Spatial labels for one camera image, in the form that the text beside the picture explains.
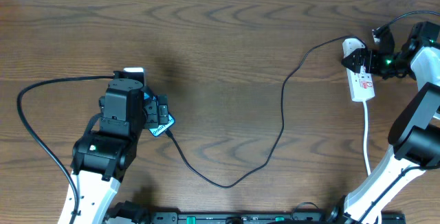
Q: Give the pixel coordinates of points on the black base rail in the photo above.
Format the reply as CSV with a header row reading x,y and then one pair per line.
x,y
258,218

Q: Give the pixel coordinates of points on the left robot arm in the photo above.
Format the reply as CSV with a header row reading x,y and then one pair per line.
x,y
108,147

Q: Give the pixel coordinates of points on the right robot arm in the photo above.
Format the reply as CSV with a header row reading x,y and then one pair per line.
x,y
413,141

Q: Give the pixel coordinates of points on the white power strip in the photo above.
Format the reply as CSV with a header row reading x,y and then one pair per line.
x,y
360,85

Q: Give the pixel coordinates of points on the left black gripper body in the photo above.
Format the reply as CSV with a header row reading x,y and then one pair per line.
x,y
162,110

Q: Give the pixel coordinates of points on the white USB charger plug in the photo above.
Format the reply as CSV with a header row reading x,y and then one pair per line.
x,y
350,45

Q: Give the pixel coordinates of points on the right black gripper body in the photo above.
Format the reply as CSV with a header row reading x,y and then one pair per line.
x,y
366,60

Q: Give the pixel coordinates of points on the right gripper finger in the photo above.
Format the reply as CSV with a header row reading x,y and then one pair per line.
x,y
354,66
356,57

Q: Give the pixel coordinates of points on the blue Galaxy smartphone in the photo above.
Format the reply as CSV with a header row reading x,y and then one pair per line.
x,y
165,126

